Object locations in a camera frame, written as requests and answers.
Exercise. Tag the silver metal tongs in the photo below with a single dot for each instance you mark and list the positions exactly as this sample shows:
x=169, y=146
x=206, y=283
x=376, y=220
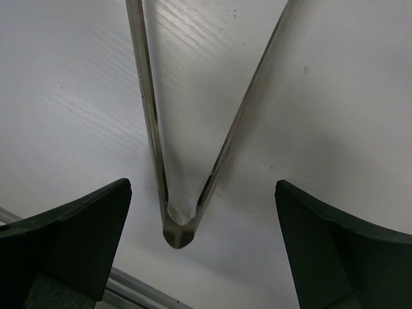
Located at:
x=176, y=233

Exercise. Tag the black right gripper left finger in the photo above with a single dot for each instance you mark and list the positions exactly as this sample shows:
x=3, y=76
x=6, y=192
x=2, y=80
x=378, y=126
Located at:
x=77, y=238

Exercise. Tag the aluminium table edge rail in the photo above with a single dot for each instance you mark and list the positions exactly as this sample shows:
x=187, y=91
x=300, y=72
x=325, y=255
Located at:
x=135, y=291

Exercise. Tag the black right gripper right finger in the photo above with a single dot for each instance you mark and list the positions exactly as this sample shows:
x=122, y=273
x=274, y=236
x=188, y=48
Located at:
x=338, y=260

